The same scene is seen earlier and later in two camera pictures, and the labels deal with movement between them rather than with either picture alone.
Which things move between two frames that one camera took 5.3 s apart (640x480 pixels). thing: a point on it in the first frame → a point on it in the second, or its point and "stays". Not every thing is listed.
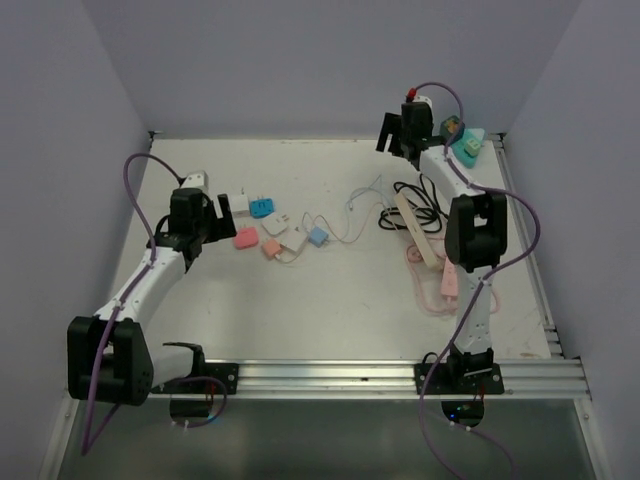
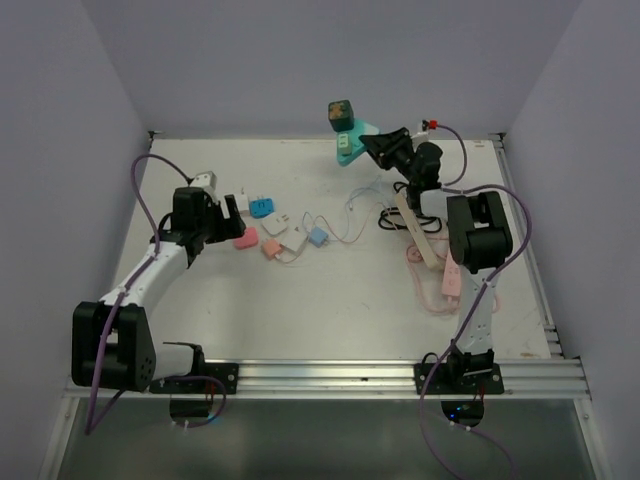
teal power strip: x=458 y=147 → x=358 y=149
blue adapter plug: x=261 y=208 stays
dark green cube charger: x=452 y=127 → x=341 y=115
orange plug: x=271 y=248 stays
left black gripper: x=221 y=227 stays
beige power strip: x=416 y=229 stays
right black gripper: x=392 y=122 → x=384 y=147
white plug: x=294 y=240 stays
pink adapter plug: x=246 y=237 stays
